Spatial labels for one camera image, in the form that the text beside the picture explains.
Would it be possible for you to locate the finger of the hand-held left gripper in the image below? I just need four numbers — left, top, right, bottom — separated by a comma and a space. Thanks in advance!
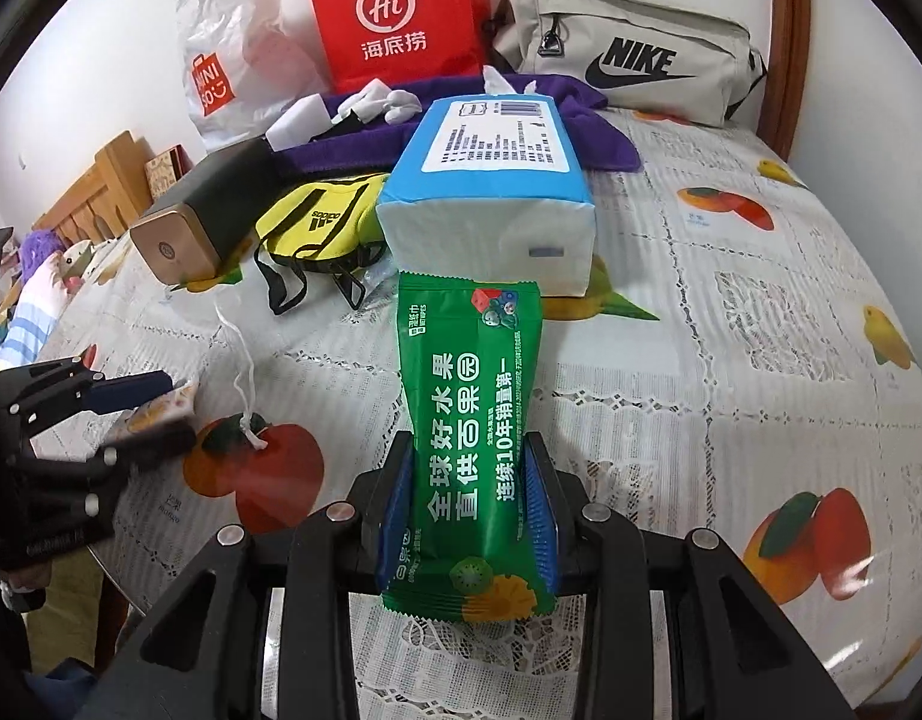
18, 426, 199, 497
7, 364, 174, 428

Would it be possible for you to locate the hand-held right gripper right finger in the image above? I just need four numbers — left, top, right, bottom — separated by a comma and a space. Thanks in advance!
524, 431, 859, 720

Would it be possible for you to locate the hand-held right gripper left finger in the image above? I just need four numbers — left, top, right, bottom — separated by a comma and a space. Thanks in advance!
104, 431, 417, 720

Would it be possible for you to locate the small fruit print packet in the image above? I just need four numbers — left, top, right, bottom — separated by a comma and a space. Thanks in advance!
127, 381, 201, 434

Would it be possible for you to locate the green snack packet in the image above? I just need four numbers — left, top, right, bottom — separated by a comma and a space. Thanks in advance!
377, 270, 546, 625

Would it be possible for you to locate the blue tissue pack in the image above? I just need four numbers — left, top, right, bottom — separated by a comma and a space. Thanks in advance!
374, 66, 600, 297

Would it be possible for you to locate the white glove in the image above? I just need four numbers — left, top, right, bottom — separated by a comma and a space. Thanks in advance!
266, 79, 424, 151

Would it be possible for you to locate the purple towel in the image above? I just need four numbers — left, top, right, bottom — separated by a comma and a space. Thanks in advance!
273, 73, 642, 177

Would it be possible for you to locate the striped plush toy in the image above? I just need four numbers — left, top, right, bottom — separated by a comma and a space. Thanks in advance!
0, 240, 94, 380

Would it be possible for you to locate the purple plush toy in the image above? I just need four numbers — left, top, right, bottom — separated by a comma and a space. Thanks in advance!
14, 231, 62, 278

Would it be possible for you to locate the wooden headboard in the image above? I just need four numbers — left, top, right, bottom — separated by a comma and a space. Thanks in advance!
33, 129, 158, 241

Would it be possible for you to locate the small patterned box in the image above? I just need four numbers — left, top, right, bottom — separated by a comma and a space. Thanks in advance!
144, 144, 188, 200

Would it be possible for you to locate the black box with gold end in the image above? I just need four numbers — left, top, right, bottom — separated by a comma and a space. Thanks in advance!
129, 139, 278, 287

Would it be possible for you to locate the person's dark clothing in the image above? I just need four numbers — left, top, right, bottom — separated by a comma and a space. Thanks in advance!
0, 577, 132, 720

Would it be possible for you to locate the white plastic bag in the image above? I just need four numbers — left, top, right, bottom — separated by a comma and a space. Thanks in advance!
176, 0, 331, 151

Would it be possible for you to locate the beige fabric bag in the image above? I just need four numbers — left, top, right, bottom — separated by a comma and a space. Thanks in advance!
489, 0, 769, 127

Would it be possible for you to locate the white string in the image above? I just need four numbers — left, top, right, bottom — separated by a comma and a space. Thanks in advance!
215, 304, 273, 455

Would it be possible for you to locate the yellow pouch with black strap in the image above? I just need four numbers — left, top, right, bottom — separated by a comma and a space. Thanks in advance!
252, 172, 391, 316

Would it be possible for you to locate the brown wooden frame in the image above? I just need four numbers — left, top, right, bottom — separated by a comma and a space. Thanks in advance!
756, 0, 814, 158

